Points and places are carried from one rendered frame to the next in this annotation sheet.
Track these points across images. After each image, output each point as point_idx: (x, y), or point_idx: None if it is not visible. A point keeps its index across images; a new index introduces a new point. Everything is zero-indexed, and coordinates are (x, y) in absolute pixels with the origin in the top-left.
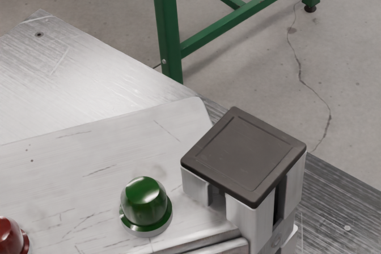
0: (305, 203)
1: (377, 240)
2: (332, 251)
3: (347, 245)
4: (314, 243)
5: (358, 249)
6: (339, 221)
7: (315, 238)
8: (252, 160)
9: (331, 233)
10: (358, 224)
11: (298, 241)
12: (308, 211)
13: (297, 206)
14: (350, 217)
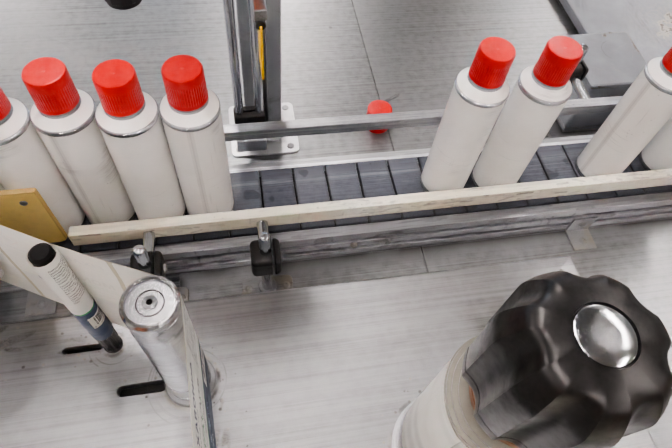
0: None
1: None
2: None
3: None
4: None
5: None
6: None
7: None
8: None
9: None
10: None
11: None
12: None
13: None
14: None
